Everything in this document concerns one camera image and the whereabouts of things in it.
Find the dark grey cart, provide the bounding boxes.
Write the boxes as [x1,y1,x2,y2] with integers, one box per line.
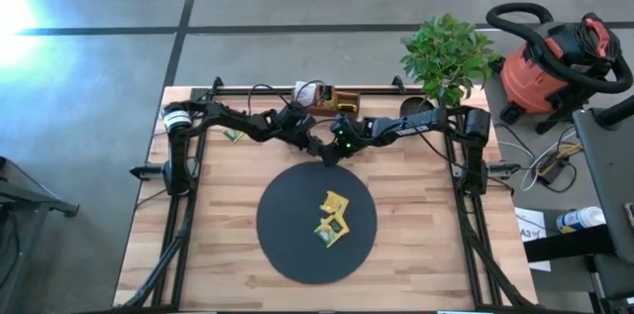
[523,95,634,314]

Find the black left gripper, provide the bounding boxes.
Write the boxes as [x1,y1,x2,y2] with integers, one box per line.
[269,104,328,159]

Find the white and blue spray bottle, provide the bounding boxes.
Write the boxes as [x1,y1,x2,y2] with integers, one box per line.
[555,205,607,235]

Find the brown wooden compartment box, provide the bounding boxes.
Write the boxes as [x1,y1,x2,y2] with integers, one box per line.
[291,80,362,118]

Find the white paper sheet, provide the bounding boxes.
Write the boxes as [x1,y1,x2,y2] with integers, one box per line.
[513,207,552,273]

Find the black power brick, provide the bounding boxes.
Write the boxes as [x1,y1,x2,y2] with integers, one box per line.
[537,157,569,186]

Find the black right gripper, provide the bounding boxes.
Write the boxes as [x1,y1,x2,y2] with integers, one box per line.
[319,113,377,168]

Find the black vacuum hose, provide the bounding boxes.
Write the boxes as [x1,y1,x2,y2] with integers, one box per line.
[484,2,634,95]

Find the round dark woven placemat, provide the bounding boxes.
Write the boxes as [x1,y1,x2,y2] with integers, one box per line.
[256,160,378,285]

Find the yellow cable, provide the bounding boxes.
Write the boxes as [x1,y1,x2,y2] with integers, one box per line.
[534,143,583,176]

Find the tea packets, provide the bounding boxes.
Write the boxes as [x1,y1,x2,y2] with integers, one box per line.
[319,213,351,242]

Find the green plant in black pot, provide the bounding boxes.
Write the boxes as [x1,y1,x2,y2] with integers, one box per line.
[399,12,501,118]

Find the red shop vacuum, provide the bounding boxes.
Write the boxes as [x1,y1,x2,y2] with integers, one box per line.
[499,11,623,125]

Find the black metal stand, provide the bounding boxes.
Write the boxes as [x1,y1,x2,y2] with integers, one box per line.
[0,155,80,314]

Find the black metal rig frame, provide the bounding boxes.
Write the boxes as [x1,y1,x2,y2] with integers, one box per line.
[112,75,539,314]

